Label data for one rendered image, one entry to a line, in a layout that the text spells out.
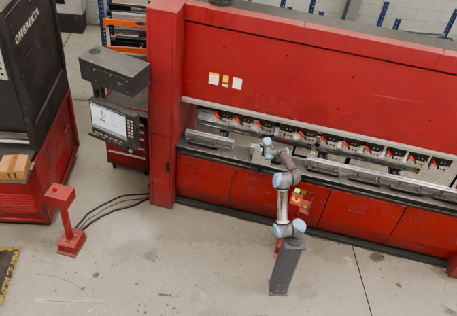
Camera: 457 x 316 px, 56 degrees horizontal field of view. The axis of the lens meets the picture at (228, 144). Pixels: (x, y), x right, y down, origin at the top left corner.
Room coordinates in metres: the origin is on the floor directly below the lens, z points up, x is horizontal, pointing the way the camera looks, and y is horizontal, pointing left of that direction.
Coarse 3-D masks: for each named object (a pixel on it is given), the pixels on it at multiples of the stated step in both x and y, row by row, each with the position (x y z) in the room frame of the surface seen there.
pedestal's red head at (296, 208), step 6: (294, 192) 2.81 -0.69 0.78; (300, 192) 2.81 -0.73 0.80; (312, 192) 2.79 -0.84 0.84; (300, 198) 2.75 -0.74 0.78; (312, 198) 2.78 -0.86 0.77; (294, 204) 2.67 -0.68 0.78; (300, 204) 2.68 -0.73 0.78; (306, 204) 2.73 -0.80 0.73; (288, 210) 2.67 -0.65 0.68; (294, 210) 2.66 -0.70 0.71; (300, 210) 2.67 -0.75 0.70; (306, 210) 2.68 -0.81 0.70; (306, 216) 2.63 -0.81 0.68
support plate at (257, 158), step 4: (256, 148) 3.12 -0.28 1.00; (260, 148) 3.12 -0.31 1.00; (256, 152) 3.06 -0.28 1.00; (252, 156) 2.99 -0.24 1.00; (256, 156) 3.00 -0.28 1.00; (260, 156) 3.01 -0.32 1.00; (264, 156) 3.01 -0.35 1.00; (252, 160) 2.93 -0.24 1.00; (256, 160) 2.94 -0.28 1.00; (260, 160) 2.95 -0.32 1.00; (264, 160) 2.96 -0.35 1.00; (268, 160) 2.97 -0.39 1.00; (260, 164) 2.90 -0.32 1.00; (264, 164) 2.90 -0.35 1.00; (268, 164) 2.91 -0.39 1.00
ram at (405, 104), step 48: (192, 48) 3.23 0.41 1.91; (240, 48) 3.18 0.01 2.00; (288, 48) 3.13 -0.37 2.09; (192, 96) 3.23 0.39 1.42; (240, 96) 3.17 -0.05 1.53; (288, 96) 3.12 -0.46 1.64; (336, 96) 3.08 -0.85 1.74; (384, 96) 3.03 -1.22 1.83; (432, 96) 2.99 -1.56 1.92; (384, 144) 3.01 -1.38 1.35; (432, 144) 2.96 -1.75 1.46
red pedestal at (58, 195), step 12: (48, 192) 2.38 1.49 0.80; (60, 192) 2.40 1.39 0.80; (72, 192) 2.44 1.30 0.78; (48, 204) 2.34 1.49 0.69; (60, 204) 2.33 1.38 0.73; (72, 228) 2.52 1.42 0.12; (60, 240) 2.37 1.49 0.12; (72, 240) 2.39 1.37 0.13; (84, 240) 2.48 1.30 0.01; (60, 252) 2.31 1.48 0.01; (72, 252) 2.31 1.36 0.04
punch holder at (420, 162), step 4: (412, 152) 2.99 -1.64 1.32; (408, 156) 3.04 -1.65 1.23; (416, 156) 2.97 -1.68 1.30; (420, 156) 2.97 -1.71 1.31; (424, 156) 2.96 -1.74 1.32; (428, 156) 2.96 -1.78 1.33; (408, 160) 2.98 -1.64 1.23; (412, 160) 2.97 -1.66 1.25; (416, 160) 2.97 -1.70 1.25; (420, 160) 2.96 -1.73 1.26; (424, 160) 2.96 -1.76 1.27; (408, 164) 2.97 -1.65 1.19; (412, 164) 2.97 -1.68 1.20; (416, 164) 2.96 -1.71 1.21; (420, 164) 2.96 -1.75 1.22; (424, 164) 2.95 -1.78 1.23; (420, 168) 2.96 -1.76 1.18
